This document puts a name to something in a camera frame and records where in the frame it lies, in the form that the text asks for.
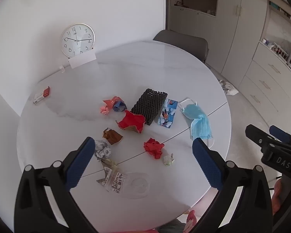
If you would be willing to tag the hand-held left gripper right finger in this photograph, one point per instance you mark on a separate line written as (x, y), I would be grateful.
(207, 165)

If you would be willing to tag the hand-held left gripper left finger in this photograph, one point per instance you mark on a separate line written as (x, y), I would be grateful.
(80, 167)

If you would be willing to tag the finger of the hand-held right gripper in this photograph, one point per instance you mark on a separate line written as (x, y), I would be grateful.
(280, 133)
(257, 133)

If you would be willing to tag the grey paper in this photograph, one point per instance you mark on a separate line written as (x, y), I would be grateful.
(103, 149)

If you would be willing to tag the red paper wrapper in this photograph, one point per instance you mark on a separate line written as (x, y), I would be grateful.
(131, 122)

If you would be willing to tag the person's right hand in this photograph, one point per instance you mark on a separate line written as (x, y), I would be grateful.
(277, 195)

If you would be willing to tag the labelled plastic wrapper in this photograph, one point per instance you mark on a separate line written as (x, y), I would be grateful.
(111, 177)

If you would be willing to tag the small white crumpled paper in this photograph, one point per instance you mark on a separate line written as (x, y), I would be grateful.
(168, 160)

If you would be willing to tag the blue face mask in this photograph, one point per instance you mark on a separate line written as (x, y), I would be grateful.
(200, 123)

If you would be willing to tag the brown foil wrapper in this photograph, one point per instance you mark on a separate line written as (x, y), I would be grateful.
(112, 136)

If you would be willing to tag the white cloth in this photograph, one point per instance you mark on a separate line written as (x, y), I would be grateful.
(229, 88)

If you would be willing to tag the beige drawer cabinet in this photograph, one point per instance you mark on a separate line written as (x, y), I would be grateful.
(266, 80)

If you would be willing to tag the red crumpled paper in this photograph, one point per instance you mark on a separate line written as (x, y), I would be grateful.
(154, 148)

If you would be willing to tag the pink garment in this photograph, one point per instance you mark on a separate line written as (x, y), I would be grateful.
(191, 222)

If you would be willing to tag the clear plastic tray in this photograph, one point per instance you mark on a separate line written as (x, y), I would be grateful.
(138, 185)

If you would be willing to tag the blue patterned packet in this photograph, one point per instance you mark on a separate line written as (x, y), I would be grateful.
(168, 112)

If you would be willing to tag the pink crumpled wrapper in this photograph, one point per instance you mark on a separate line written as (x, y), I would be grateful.
(106, 105)

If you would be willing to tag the person's grey trousers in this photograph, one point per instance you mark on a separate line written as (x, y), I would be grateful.
(171, 227)

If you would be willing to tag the blue crumpled paper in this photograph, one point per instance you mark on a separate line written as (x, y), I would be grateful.
(119, 106)

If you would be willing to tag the small red white box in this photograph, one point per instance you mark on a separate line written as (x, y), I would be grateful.
(42, 94)

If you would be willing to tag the white dish rack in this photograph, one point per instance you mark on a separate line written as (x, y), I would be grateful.
(280, 51)

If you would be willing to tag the black corrugated foam block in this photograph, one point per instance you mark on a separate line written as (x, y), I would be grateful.
(149, 104)

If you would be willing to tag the tall beige cabinet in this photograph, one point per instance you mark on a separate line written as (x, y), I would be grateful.
(232, 29)

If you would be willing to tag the white card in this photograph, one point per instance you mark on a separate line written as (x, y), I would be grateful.
(82, 59)

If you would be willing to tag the grey chair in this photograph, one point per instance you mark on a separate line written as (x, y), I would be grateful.
(184, 42)

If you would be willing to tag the round silver wall clock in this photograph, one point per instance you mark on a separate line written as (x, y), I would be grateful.
(75, 36)

